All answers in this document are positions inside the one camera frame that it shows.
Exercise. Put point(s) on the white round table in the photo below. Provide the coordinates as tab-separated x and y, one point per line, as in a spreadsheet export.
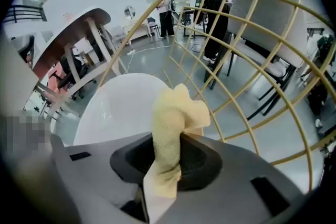
118	112

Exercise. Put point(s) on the round wall mirror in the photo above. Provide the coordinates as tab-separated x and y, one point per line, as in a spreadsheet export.
130	11

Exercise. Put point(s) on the white power strip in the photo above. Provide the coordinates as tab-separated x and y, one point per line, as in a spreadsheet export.
131	52

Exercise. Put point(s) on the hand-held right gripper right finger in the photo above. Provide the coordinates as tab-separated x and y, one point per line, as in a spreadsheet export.
236	178

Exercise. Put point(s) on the yellow cleaning cloth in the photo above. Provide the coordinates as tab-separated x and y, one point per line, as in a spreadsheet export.
170	123

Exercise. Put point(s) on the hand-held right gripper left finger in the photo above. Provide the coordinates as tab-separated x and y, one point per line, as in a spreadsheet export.
105	165

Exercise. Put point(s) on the white curved table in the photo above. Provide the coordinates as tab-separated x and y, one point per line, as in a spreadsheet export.
65	44

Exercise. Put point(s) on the person's head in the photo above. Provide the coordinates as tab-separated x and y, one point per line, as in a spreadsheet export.
26	131

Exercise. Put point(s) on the grey upholstered chair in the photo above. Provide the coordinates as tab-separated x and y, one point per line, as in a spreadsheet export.
262	13

